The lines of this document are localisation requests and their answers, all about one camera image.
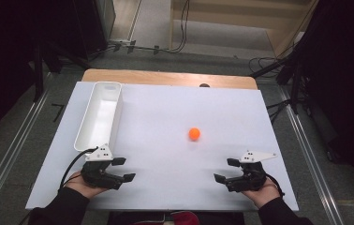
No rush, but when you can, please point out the person's left hand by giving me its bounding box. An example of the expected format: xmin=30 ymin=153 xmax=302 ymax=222
xmin=64 ymin=171 xmax=108 ymax=201

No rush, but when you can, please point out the white power strip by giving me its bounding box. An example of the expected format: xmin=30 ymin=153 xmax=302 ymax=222
xmin=108 ymin=38 xmax=137 ymax=48

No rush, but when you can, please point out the white plastic bin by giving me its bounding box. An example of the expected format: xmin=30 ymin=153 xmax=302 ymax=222
xmin=73 ymin=81 xmax=124 ymax=153

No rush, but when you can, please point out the dark cabinet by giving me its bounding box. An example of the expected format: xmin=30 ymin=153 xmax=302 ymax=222
xmin=71 ymin=0 xmax=117 ymax=61

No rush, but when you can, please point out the black floor cable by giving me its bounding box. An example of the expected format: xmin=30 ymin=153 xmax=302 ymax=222
xmin=153 ymin=0 xmax=191 ymax=54

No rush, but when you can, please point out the metal floor rail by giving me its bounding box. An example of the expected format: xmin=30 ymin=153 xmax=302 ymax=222
xmin=0 ymin=73 xmax=52 ymax=217
xmin=277 ymin=85 xmax=345 ymax=225

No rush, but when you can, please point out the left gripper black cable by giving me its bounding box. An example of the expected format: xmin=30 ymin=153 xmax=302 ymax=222
xmin=58 ymin=145 xmax=99 ymax=191

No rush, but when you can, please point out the coiled black cable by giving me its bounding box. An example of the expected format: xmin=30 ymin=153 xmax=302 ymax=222
xmin=248 ymin=55 xmax=291 ymax=75

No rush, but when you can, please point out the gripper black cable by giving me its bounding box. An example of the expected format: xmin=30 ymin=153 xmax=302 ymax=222
xmin=58 ymin=145 xmax=99 ymax=191
xmin=264 ymin=172 xmax=286 ymax=198

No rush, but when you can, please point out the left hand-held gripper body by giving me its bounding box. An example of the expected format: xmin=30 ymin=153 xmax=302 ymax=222
xmin=81 ymin=142 xmax=126 ymax=191

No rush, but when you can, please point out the red cloth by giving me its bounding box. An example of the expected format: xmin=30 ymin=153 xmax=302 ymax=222
xmin=132 ymin=210 xmax=201 ymax=225

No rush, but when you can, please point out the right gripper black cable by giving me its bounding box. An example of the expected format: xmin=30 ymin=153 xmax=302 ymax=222
xmin=264 ymin=172 xmax=286 ymax=198

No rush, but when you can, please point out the person's right hand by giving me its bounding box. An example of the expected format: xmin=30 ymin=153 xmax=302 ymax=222
xmin=241 ymin=177 xmax=282 ymax=209

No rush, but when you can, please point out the white board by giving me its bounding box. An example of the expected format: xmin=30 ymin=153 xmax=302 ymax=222
xmin=24 ymin=82 xmax=300 ymax=212

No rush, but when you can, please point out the black cable bundle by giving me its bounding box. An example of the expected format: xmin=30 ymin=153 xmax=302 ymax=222
xmin=267 ymin=98 xmax=291 ymax=125

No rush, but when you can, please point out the orange ball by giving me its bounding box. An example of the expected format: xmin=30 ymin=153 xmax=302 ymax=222
xmin=188 ymin=127 xmax=201 ymax=142

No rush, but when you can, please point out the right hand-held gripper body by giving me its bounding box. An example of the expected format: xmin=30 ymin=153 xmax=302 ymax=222
xmin=225 ymin=150 xmax=277 ymax=193

